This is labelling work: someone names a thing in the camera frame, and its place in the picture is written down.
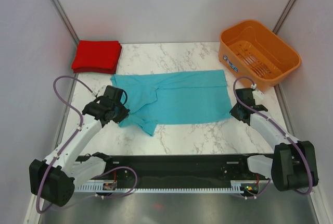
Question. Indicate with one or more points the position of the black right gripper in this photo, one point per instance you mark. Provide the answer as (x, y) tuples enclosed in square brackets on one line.
[(233, 112)]

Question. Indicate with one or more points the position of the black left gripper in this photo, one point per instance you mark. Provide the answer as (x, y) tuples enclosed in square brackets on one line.
[(124, 113)]

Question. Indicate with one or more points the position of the turquoise t shirt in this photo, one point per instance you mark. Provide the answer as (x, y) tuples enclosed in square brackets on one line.
[(179, 98)]

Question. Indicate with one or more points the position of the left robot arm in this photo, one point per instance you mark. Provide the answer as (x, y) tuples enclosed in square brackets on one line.
[(55, 178)]

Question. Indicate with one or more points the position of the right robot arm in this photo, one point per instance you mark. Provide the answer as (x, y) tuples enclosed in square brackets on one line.
[(293, 165)]

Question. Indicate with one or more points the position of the dark red folded t shirt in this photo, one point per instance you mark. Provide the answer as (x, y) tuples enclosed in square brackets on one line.
[(88, 71)]

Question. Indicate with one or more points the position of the orange plastic tub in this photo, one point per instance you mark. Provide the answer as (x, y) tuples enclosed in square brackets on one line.
[(250, 49)]

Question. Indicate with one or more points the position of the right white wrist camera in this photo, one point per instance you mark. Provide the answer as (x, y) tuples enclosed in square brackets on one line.
[(257, 94)]

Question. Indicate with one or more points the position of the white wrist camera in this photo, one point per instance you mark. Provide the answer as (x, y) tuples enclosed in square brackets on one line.
[(257, 94), (99, 92)]

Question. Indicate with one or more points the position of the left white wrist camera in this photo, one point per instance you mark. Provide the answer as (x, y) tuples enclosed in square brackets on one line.
[(99, 92)]

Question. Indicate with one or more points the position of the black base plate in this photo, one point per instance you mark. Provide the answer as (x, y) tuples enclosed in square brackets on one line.
[(179, 171)]

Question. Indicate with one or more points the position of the white slotted cable duct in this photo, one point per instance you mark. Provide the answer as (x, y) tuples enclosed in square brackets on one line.
[(106, 188)]

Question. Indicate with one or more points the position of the right aluminium frame post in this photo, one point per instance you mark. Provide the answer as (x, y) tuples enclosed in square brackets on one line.
[(282, 18)]

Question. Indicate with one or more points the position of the aluminium frame post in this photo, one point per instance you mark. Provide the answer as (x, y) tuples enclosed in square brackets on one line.
[(65, 19), (282, 18)]

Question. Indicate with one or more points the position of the left aluminium frame post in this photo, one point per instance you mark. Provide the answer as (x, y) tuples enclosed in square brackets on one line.
[(65, 19)]

